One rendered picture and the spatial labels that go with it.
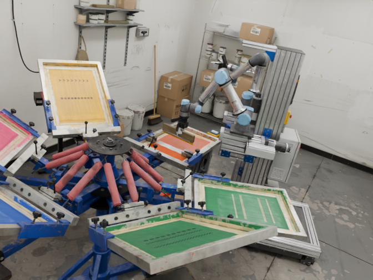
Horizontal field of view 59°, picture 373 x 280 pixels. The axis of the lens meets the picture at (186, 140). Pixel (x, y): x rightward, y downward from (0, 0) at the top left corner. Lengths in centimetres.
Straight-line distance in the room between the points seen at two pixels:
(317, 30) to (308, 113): 142
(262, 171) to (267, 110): 66
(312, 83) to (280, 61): 317
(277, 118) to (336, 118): 314
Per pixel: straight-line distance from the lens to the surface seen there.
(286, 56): 315
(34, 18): 426
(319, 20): 621
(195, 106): 303
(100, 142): 239
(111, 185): 217
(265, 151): 308
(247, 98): 354
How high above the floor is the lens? 239
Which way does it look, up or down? 25 degrees down
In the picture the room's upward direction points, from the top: 11 degrees clockwise
